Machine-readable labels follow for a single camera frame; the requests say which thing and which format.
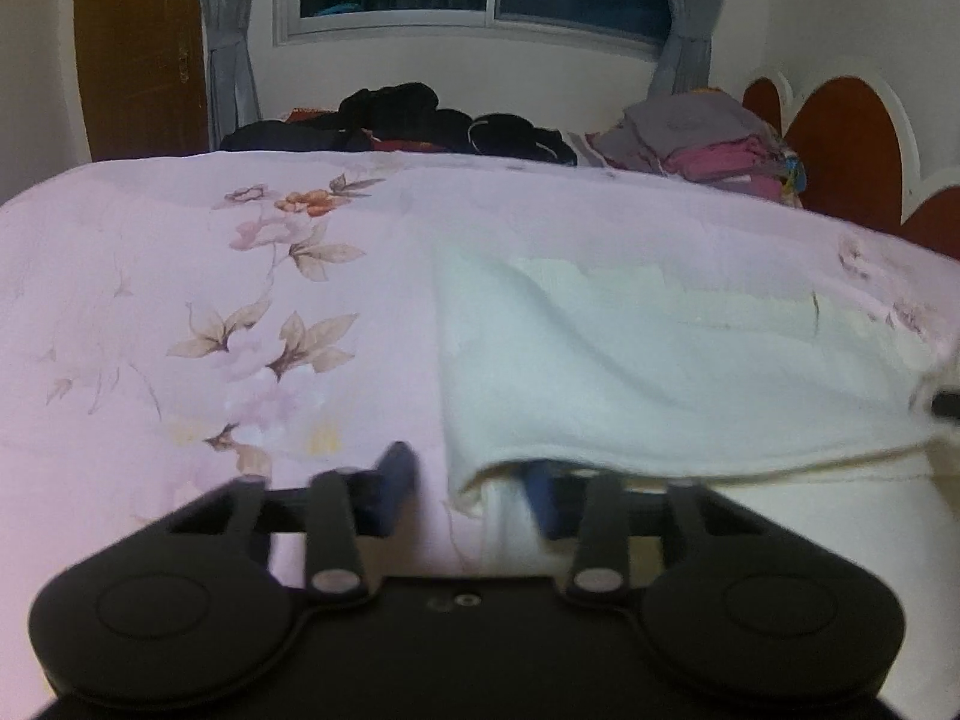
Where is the brown wooden door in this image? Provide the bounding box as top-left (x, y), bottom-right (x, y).
top-left (73, 0), bottom-right (212, 164)

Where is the stack of folded grey pink clothes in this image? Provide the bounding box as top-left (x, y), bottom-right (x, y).
top-left (586, 87), bottom-right (809, 207)

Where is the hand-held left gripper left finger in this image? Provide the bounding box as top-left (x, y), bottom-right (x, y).
top-left (169, 441), bottom-right (418, 606)

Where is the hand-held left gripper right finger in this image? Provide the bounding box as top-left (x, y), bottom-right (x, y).
top-left (521, 461), bottom-right (760, 606)

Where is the pile of black clothes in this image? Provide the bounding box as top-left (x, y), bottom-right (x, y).
top-left (219, 81), bottom-right (578, 167)

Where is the grey white striped cloth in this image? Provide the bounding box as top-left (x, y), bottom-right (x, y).
top-left (561, 131), bottom-right (610, 170)

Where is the grey curtain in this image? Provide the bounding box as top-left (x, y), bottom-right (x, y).
top-left (191, 0), bottom-right (262, 142)
top-left (655, 0), bottom-right (727, 97)

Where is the pink floral bedsheet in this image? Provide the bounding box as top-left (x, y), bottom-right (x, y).
top-left (0, 148), bottom-right (960, 586)

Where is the small white knit garment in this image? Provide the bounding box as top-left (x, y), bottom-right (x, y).
top-left (433, 244), bottom-right (953, 515)

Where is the red-brown scalloped headboard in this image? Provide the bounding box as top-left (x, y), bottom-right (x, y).
top-left (741, 69), bottom-right (960, 263)

